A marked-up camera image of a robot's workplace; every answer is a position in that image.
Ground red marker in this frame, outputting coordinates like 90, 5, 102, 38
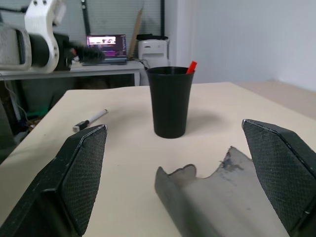
186, 60, 198, 75

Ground long wooden stick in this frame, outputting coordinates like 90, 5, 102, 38
127, 7, 144, 60

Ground open laptop with lit screen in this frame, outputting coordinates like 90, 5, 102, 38
82, 34, 128, 66

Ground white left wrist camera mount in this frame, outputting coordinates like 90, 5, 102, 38
24, 0, 67, 74

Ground white desk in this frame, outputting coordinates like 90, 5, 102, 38
0, 60, 147, 87

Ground black bar on printer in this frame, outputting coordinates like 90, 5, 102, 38
136, 34, 169, 41

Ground white printer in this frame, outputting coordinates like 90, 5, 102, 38
137, 39, 170, 67

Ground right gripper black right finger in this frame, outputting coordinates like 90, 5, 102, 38
241, 118, 316, 237

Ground white marker with black cap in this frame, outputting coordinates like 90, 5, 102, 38
72, 109, 109, 132

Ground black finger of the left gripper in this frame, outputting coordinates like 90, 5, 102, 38
74, 50, 106, 63
69, 41, 100, 54

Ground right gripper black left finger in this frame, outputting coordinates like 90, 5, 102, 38
0, 124, 109, 237

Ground black upright pole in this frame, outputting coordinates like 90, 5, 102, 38
159, 0, 165, 38

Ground black plastic cup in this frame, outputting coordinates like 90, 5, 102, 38
146, 66, 196, 139

